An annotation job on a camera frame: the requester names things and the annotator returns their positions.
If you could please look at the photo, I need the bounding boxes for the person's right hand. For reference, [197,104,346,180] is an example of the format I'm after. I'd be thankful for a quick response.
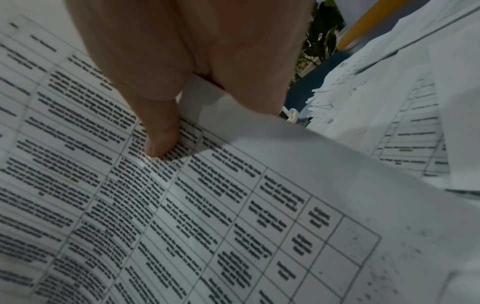
[63,0,317,158]

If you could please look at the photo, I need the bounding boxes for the printed table paper sheet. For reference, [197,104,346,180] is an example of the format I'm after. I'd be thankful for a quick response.
[0,0,480,304]

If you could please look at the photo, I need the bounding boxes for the white plastic hook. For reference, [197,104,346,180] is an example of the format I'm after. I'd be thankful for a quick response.
[280,107,302,123]

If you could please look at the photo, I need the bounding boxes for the green leafy plant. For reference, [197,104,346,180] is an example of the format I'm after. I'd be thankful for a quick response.
[291,0,348,82]

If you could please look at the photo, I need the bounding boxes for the yellow pole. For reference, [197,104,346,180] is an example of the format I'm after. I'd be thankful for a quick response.
[337,0,410,51]

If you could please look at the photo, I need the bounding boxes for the pile of printed paper sheets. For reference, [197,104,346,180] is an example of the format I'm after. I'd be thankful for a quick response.
[305,0,480,191]

